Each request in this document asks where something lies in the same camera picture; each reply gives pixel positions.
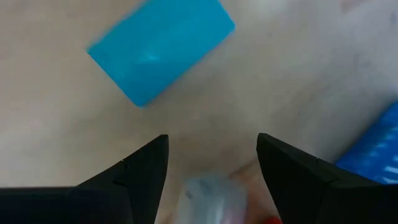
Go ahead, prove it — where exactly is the white grey plug adapter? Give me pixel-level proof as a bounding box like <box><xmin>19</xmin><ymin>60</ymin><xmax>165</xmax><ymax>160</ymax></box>
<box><xmin>174</xmin><ymin>174</ymin><xmax>249</xmax><ymax>224</ymax></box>

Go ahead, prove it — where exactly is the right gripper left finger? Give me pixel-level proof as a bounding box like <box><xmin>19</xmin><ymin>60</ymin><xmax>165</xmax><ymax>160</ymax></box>
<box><xmin>0</xmin><ymin>134</ymin><xmax>170</xmax><ymax>224</ymax></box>

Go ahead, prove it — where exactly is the blue plastic basket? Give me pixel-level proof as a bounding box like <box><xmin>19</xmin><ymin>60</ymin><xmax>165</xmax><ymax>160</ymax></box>
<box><xmin>334</xmin><ymin>101</ymin><xmax>398</xmax><ymax>186</ymax></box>

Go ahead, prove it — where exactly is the teal flat box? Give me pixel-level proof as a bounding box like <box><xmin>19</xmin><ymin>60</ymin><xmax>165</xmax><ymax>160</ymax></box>
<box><xmin>86</xmin><ymin>0</ymin><xmax>236</xmax><ymax>108</ymax></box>

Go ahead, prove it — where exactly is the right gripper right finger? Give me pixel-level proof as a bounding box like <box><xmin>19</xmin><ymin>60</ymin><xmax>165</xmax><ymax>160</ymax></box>
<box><xmin>256</xmin><ymin>133</ymin><xmax>398</xmax><ymax>224</ymax></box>

